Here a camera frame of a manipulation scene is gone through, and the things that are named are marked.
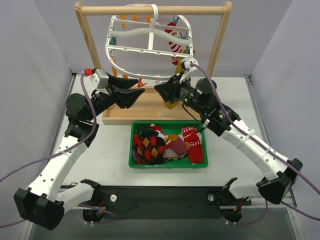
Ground yellow bear sock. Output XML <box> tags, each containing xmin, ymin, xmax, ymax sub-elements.
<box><xmin>163</xmin><ymin>100</ymin><xmax>179</xmax><ymax>110</ymax></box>
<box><xmin>175</xmin><ymin>50</ymin><xmax>185</xmax><ymax>74</ymax></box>

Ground red white striped sock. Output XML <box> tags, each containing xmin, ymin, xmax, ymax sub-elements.
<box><xmin>164</xmin><ymin>21</ymin><xmax>184</xmax><ymax>66</ymax></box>

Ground green snowman sock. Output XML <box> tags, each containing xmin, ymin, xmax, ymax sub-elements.
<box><xmin>137</xmin><ymin>123</ymin><xmax>168</xmax><ymax>141</ymax></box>

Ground black red argyle sock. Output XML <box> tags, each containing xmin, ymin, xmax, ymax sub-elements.
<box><xmin>133</xmin><ymin>134</ymin><xmax>166</xmax><ymax>165</ymax></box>

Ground white round clip hanger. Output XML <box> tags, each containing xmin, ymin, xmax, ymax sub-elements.
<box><xmin>105</xmin><ymin>4</ymin><xmax>195</xmax><ymax>81</ymax></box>

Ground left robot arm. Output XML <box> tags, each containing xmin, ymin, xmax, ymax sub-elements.
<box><xmin>13</xmin><ymin>69</ymin><xmax>145</xmax><ymax>230</ymax></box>

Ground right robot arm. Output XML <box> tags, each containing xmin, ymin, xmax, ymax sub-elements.
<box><xmin>154</xmin><ymin>75</ymin><xmax>303</xmax><ymax>205</ymax></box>

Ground wooden hanger stand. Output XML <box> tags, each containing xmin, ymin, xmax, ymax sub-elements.
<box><xmin>74</xmin><ymin>1</ymin><xmax>232</xmax><ymax>125</ymax></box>

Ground white clothespin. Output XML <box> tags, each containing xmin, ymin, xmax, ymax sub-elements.
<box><xmin>155</xmin><ymin>75</ymin><xmax>161</xmax><ymax>85</ymax></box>

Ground green plastic bin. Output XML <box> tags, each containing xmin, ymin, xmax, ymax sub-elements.
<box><xmin>128</xmin><ymin>121</ymin><xmax>208</xmax><ymax>169</ymax></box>

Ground pink sock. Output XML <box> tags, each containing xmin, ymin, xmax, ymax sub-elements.
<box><xmin>163</xmin><ymin>138</ymin><xmax>190</xmax><ymax>161</ymax></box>

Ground purple sock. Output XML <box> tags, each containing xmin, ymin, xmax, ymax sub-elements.
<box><xmin>132</xmin><ymin>152</ymin><xmax>139</xmax><ymax>162</ymax></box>

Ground red sock with white pattern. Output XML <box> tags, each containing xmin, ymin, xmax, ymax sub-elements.
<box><xmin>181</xmin><ymin>126</ymin><xmax>204</xmax><ymax>164</ymax></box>

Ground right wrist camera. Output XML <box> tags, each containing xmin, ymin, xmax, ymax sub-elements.
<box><xmin>181</xmin><ymin>56</ymin><xmax>198</xmax><ymax>81</ymax></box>

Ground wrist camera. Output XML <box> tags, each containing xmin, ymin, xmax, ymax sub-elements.
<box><xmin>181</xmin><ymin>56</ymin><xmax>198</xmax><ymax>81</ymax></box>
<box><xmin>83</xmin><ymin>68</ymin><xmax>109</xmax><ymax>91</ymax></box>

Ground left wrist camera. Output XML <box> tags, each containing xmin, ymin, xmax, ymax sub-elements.
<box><xmin>83</xmin><ymin>68</ymin><xmax>109</xmax><ymax>91</ymax></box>

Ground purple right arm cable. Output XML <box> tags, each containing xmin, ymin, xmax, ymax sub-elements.
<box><xmin>190</xmin><ymin>62</ymin><xmax>320</xmax><ymax>227</ymax></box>

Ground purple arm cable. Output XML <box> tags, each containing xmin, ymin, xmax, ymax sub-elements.
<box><xmin>190</xmin><ymin>62</ymin><xmax>320</xmax><ymax>227</ymax></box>
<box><xmin>0</xmin><ymin>72</ymin><xmax>121</xmax><ymax>229</ymax></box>

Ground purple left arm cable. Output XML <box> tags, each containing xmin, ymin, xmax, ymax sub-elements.
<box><xmin>0</xmin><ymin>72</ymin><xmax>121</xmax><ymax>229</ymax></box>

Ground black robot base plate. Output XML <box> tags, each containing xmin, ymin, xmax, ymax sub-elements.
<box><xmin>95</xmin><ymin>186</ymin><xmax>242</xmax><ymax>220</ymax></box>

